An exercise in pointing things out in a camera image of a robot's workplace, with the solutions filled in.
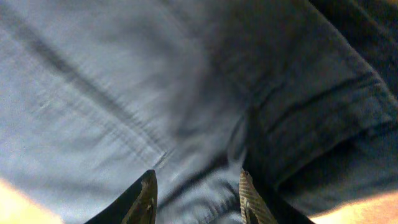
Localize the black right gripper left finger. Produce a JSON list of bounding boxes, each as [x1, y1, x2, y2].
[[85, 169, 158, 224]]

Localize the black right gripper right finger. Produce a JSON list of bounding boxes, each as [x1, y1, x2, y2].
[[239, 169, 314, 224]]

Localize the navy blue shorts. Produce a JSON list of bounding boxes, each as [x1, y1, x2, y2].
[[1, 0, 397, 223]]

